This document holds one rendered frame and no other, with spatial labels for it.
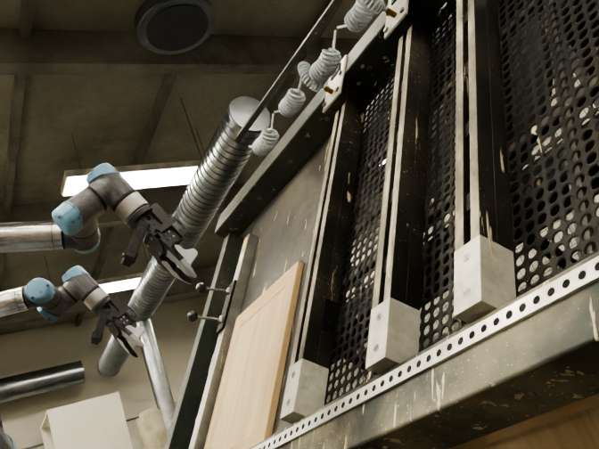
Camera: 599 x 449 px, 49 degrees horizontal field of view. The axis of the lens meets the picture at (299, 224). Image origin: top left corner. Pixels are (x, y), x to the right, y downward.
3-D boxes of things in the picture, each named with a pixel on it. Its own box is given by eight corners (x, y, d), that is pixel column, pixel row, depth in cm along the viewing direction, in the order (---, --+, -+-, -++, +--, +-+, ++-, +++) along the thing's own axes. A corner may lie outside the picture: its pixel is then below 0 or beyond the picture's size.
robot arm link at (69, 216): (74, 248, 161) (110, 222, 166) (69, 229, 151) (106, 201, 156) (53, 227, 162) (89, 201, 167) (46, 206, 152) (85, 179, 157)
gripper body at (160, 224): (190, 232, 160) (157, 197, 161) (165, 250, 155) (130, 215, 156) (182, 246, 166) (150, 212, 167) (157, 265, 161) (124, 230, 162)
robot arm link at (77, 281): (61, 282, 221) (81, 265, 223) (83, 306, 220) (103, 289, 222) (56, 279, 213) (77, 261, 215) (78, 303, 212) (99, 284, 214)
